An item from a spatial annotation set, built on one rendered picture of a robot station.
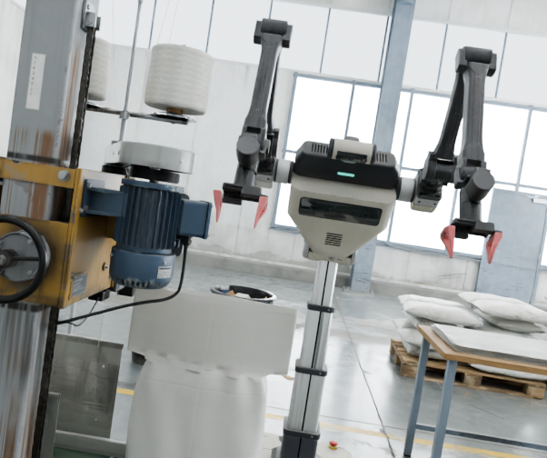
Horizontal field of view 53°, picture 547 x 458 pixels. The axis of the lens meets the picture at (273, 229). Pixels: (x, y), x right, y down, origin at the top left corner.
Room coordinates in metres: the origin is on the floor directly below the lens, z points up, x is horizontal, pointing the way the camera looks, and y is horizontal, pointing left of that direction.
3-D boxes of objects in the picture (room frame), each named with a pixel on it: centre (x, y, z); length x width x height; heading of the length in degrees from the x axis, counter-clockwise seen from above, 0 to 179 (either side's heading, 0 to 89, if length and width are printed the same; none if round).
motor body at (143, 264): (1.33, 0.30, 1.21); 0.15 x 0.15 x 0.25
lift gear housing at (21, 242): (1.18, 0.53, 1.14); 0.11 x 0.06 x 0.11; 88
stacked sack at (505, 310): (4.81, -2.18, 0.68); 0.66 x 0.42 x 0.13; 85
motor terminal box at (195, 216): (1.37, 0.21, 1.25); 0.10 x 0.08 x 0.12; 23
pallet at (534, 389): (5.07, -1.90, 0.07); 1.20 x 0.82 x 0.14; 86
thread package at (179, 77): (1.48, 0.30, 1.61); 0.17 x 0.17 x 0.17
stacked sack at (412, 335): (4.84, -1.59, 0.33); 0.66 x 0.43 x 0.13; 88
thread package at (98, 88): (1.49, 0.56, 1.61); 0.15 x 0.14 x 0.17; 88
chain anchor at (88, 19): (1.27, 0.47, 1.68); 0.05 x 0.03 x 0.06; 178
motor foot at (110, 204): (1.30, 0.39, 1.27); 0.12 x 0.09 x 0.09; 178
